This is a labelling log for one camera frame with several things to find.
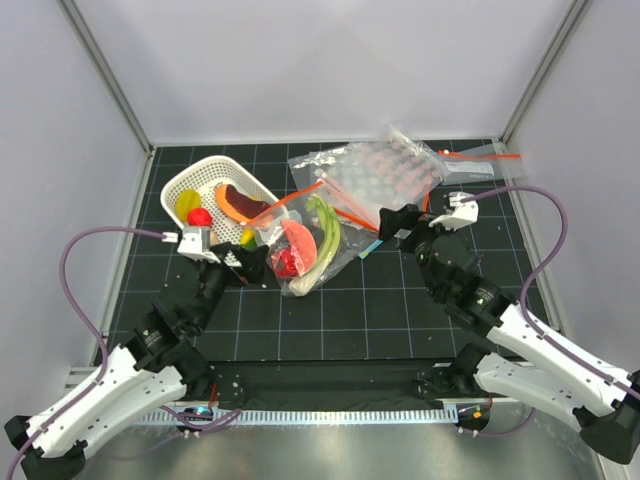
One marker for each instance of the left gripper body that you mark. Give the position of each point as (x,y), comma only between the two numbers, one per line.
(246,272)

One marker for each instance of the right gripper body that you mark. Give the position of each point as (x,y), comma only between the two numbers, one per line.
(421,238)

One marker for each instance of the red toy bell pepper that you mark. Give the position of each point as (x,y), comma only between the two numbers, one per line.
(284,266)

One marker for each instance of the toy watermelon slice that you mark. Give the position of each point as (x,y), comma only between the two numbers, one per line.
(303,244)

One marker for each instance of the green toy celery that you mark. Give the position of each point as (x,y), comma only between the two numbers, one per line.
(330,225)

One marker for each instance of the clear orange zip bag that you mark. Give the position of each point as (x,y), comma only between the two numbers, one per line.
(268,230)

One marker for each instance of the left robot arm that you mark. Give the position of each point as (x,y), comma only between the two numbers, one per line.
(156,364)

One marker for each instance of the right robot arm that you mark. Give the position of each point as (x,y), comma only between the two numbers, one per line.
(598,400)

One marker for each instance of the zip bag with label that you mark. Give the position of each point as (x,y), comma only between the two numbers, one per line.
(486,163)

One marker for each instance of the pile of zip bags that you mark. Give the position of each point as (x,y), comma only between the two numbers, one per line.
(362,177)

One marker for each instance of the toy steak orange brown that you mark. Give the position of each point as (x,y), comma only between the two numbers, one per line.
(237,206)

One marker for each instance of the red toy strawberry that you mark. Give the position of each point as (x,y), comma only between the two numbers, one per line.
(199,217)

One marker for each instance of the yellow toy fruit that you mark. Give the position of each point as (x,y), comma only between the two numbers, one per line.
(187,201)

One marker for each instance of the white plastic basket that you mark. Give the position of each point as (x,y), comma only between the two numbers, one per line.
(204,176)

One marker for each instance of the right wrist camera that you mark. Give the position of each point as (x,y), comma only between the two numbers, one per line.
(463,211)

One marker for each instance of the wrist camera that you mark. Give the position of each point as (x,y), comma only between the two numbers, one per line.
(463,211)
(195,245)

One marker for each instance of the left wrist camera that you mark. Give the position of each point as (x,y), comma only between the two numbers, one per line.
(195,245)

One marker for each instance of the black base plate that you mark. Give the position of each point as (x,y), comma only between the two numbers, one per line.
(335,386)

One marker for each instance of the slotted cable duct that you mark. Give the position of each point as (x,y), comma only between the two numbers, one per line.
(447,415)

